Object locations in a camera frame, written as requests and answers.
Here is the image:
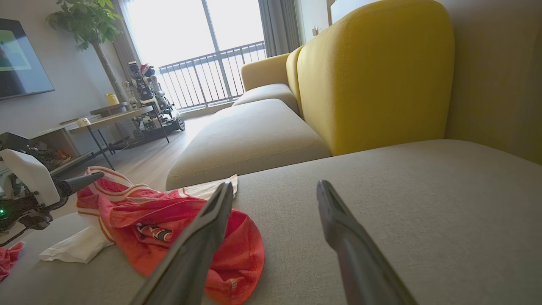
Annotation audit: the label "red white basketball jersey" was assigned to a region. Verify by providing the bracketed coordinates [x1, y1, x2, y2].
[39, 166, 265, 305]

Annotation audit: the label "wheeled robot with red cap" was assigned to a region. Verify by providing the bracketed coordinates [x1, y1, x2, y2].
[123, 61, 186, 140]

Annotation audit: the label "metal balcony railing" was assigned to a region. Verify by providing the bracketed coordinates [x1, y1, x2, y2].
[159, 41, 267, 110]

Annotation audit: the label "grey curtain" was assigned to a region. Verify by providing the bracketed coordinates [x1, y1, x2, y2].
[258, 0, 302, 58]

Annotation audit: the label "coffee table black legs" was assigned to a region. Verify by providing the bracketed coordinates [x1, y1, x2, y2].
[68, 106, 170, 171]

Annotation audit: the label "red basketball shorts white stripe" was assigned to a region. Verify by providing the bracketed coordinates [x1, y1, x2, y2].
[0, 241, 25, 282]

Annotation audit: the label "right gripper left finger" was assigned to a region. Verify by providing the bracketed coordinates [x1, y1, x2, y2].
[130, 181, 235, 305]

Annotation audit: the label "white television cabinet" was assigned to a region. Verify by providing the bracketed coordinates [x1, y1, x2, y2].
[30, 102, 130, 176]

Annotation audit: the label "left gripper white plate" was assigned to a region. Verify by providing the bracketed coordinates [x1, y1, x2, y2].
[0, 148, 105, 248]

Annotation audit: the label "narrow yellow sofa cushion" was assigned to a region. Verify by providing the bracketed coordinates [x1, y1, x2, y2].
[286, 46, 304, 117]

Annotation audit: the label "grey sofa seat cushion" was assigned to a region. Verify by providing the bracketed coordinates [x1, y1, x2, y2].
[165, 99, 332, 191]
[232, 83, 299, 116]

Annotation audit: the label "tan sofa armrest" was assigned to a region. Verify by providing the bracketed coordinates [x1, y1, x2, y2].
[241, 53, 293, 92]

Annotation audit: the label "wall mounted television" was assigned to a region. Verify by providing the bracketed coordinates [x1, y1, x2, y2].
[0, 18, 55, 100]

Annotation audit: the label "green potted tree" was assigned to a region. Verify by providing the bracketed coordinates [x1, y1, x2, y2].
[46, 0, 127, 103]

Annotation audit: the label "large grey sofa seat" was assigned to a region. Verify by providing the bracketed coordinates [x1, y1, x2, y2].
[0, 140, 542, 305]

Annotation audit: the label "yellow sofa back cushion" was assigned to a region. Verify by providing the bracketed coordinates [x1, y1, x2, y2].
[296, 0, 455, 156]

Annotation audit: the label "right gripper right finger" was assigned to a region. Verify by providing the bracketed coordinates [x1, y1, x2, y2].
[317, 180, 418, 305]

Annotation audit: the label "grey sofa backrest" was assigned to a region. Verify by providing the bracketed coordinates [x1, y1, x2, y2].
[436, 0, 542, 166]

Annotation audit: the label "dark clutter in cabinet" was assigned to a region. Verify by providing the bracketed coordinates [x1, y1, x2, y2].
[30, 142, 72, 170]

